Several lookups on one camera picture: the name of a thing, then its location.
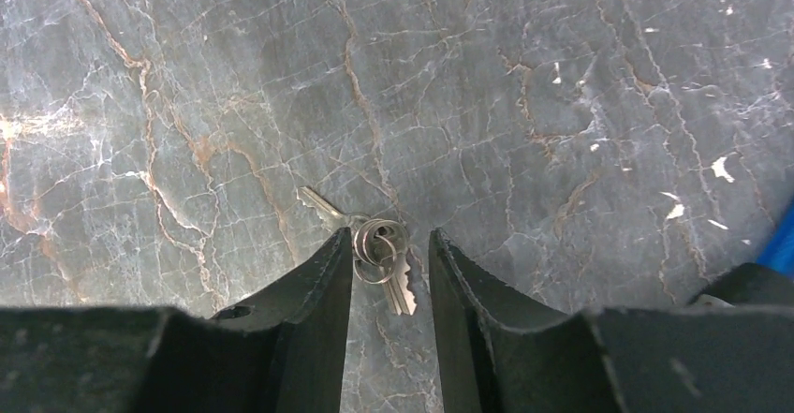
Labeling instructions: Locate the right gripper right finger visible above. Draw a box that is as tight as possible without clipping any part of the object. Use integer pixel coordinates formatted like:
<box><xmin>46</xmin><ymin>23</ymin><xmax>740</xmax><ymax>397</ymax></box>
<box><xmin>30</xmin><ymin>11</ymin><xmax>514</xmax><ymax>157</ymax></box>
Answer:
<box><xmin>429</xmin><ymin>229</ymin><xmax>793</xmax><ymax>412</ymax></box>

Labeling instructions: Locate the silver key bunch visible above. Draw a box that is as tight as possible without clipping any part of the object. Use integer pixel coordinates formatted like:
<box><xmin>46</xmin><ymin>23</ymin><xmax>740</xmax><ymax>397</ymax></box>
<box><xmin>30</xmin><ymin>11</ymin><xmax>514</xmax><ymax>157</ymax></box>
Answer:
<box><xmin>297</xmin><ymin>186</ymin><xmax>417</xmax><ymax>316</ymax></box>

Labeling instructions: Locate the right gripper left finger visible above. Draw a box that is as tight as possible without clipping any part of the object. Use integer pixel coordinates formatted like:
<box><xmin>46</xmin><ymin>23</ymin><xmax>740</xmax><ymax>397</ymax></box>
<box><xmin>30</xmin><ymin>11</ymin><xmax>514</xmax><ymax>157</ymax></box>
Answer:
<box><xmin>1</xmin><ymin>228</ymin><xmax>352</xmax><ymax>412</ymax></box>

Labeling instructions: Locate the blue cable loop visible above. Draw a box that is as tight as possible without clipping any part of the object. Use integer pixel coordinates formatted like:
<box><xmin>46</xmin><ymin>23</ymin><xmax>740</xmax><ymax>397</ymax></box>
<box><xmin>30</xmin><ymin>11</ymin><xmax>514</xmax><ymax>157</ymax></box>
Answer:
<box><xmin>757</xmin><ymin>199</ymin><xmax>794</xmax><ymax>278</ymax></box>

